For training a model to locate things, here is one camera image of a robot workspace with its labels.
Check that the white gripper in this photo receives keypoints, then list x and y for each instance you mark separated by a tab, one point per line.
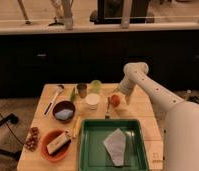
126	87

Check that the red orange apple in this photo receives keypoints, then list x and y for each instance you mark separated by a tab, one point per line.
115	100

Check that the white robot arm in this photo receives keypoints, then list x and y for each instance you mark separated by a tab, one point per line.
181	138

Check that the green plastic tray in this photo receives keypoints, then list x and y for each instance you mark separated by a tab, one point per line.
93	155

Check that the metal fork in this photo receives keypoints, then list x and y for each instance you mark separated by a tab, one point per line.
107	114

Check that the green translucent cup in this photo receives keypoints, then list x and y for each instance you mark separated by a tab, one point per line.
96	86

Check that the white cup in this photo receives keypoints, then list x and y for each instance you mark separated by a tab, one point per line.
92	100

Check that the small metal cup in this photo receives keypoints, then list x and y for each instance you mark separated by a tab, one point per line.
82	89

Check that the grey folded cloth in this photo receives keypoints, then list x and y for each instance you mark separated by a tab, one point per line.
115	145

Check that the green chili pepper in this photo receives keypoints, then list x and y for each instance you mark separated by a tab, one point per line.
73	95

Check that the yellow banana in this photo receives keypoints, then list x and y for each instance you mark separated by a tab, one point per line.
76	128

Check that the dark purple bowl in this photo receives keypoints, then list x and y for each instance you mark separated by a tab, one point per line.
64	111

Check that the tan block sponge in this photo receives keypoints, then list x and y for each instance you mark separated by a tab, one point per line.
57	143

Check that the orange bowl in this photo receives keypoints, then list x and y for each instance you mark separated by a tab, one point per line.
60	153

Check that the brown nut cluster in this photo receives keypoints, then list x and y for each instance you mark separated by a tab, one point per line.
32	141

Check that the black stand base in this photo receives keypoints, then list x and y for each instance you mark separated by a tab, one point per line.
6	122

